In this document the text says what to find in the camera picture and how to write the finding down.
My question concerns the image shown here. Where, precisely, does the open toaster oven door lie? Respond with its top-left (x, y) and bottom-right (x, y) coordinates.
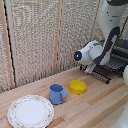
top-left (79, 63), bottom-right (112, 85)

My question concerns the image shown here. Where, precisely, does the yellow bowl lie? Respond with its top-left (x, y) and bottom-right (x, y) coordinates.
top-left (68, 79), bottom-right (88, 96)

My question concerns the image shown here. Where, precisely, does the black dish rack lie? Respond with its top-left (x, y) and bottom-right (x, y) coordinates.
top-left (99, 36), bottom-right (128, 80)

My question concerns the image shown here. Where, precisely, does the white floral rim plate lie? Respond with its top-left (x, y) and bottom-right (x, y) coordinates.
top-left (6, 94), bottom-right (56, 128)

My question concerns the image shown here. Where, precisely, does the white rounded object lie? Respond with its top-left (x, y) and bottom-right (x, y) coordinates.
top-left (122, 64), bottom-right (128, 86)

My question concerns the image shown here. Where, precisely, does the blue cup with handle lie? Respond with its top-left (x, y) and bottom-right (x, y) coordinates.
top-left (48, 83), bottom-right (70, 106)

